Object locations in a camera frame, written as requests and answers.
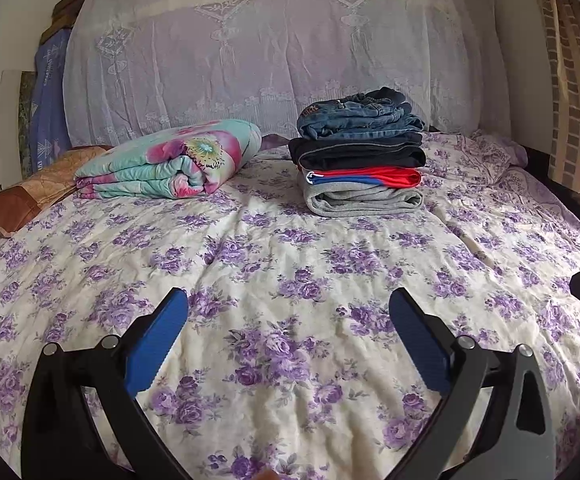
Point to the blue printed cloth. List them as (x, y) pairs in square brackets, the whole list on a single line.
[(47, 110)]

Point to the folded grey pants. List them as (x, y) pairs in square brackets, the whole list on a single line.
[(360, 200)]

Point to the folded black pants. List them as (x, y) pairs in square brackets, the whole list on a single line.
[(360, 152)]

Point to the brown pillow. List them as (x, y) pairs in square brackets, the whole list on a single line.
[(25, 195)]

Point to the folded teal pink floral blanket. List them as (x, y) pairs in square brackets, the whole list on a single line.
[(160, 170)]

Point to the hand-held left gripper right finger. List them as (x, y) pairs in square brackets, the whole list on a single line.
[(420, 340)]

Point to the white lace covered headboard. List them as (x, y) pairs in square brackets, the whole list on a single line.
[(270, 35)]

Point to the folded red blue shorts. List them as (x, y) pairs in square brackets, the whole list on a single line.
[(370, 176)]

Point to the purple floral bed quilt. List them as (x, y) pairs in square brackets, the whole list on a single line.
[(290, 260)]

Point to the blue jeans pants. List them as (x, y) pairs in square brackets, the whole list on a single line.
[(360, 120)]

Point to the brown wooden cabinet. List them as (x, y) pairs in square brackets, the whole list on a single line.
[(67, 5)]

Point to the beige checked curtain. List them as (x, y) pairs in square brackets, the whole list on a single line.
[(570, 85)]

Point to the green patterned panel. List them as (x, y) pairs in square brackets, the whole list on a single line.
[(26, 110)]

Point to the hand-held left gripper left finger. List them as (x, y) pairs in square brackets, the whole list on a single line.
[(155, 340)]

